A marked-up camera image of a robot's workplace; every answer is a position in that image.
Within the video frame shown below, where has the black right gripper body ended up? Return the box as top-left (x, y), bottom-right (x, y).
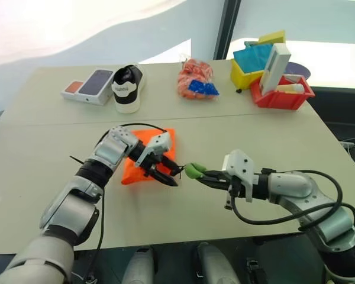
top-left (215, 169), bottom-right (241, 196)

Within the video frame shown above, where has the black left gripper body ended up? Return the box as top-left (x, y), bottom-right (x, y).
top-left (141, 153), bottom-right (170, 179)

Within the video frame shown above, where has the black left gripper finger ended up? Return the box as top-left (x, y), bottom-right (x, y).
top-left (151, 170), bottom-right (179, 187)
top-left (161, 156), bottom-right (183, 175)

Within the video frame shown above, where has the orange fabric pouch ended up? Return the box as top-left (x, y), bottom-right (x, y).
top-left (120, 127), bottom-right (178, 185)

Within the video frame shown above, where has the small green soft object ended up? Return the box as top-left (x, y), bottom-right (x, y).
top-left (185, 162), bottom-right (207, 180)

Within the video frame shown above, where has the white tube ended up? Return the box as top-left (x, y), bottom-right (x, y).
top-left (275, 83), bottom-right (305, 95)

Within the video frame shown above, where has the black and white sneaker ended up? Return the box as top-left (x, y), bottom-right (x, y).
top-left (110, 64), bottom-right (146, 114)

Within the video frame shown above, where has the grey rounded robot leg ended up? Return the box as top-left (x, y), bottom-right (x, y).
top-left (196, 242), bottom-right (241, 284)
top-left (126, 245), bottom-right (155, 284)

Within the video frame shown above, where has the bag of orange items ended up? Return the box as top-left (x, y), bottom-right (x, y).
top-left (176, 56), bottom-right (220, 101)

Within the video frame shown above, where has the yellow plastic bin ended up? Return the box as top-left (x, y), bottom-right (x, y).
top-left (230, 41), bottom-right (273, 92)

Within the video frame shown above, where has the red plastic bin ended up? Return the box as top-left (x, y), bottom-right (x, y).
top-left (250, 74), bottom-right (316, 111)

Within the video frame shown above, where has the white phone box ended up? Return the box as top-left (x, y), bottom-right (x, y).
top-left (60, 69), bottom-right (115, 107)

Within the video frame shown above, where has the tall white box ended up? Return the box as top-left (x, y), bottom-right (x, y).
top-left (259, 44), bottom-right (292, 96)

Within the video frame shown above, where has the small white carton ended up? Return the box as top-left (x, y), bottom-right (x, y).
top-left (283, 73), bottom-right (304, 85)

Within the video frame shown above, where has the purple round plate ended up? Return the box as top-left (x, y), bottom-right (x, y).
top-left (283, 61), bottom-right (312, 81)

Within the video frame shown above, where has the dark window pillar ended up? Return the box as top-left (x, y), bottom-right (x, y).
top-left (212, 0), bottom-right (243, 60)

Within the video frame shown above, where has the yellow block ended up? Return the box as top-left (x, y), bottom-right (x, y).
top-left (258, 30), bottom-right (286, 46)

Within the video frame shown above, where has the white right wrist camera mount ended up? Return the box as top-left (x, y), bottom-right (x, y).
top-left (221, 149), bottom-right (260, 204)

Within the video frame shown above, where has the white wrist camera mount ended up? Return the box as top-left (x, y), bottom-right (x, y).
top-left (221, 149), bottom-right (260, 204)
top-left (135, 133), bottom-right (173, 167)

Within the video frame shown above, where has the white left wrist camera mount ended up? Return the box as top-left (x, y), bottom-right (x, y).
top-left (135, 133), bottom-right (173, 167)

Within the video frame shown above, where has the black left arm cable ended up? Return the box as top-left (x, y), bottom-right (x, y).
top-left (85, 122), bottom-right (166, 284)

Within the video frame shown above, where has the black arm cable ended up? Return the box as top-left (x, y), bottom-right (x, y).
top-left (85, 122), bottom-right (166, 284)
top-left (224, 169), bottom-right (355, 232)

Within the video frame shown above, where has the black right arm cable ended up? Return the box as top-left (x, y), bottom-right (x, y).
top-left (224, 169), bottom-right (355, 232)

